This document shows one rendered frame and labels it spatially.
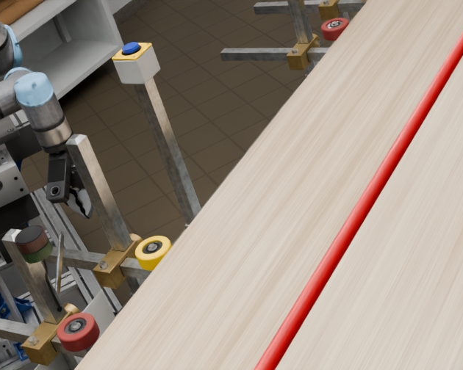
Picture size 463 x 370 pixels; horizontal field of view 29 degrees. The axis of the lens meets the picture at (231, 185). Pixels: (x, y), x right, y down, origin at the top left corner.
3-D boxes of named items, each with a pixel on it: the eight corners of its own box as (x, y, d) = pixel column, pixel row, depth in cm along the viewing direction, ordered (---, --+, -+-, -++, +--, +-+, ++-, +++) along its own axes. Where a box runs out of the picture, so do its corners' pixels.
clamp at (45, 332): (30, 362, 190) (20, 345, 187) (67, 317, 198) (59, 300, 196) (50, 367, 187) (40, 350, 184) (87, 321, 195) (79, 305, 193)
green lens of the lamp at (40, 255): (18, 261, 178) (13, 252, 177) (36, 241, 182) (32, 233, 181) (40, 265, 175) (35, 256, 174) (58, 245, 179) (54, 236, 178)
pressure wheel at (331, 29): (350, 48, 271) (342, 12, 264) (359, 57, 264) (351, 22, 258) (325, 56, 270) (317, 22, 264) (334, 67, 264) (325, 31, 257)
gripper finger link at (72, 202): (94, 205, 214) (80, 174, 209) (87, 221, 209) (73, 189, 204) (82, 207, 215) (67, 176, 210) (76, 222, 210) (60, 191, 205)
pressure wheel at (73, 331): (68, 374, 187) (47, 335, 181) (90, 346, 192) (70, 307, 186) (98, 382, 182) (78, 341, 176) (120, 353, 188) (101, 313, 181)
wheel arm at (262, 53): (223, 63, 289) (219, 51, 287) (228, 58, 291) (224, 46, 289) (347, 64, 266) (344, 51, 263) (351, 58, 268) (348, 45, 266)
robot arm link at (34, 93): (39, 64, 196) (51, 76, 190) (58, 108, 202) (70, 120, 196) (6, 81, 194) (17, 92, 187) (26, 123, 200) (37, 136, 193)
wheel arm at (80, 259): (26, 263, 222) (19, 249, 220) (34, 253, 225) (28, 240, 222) (169, 286, 199) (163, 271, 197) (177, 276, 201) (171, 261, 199)
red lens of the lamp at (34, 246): (12, 251, 177) (8, 243, 176) (31, 232, 181) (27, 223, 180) (35, 255, 174) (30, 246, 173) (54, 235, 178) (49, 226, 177)
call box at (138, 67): (122, 86, 209) (110, 57, 205) (138, 71, 214) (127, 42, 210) (146, 87, 206) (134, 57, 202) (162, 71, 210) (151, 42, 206)
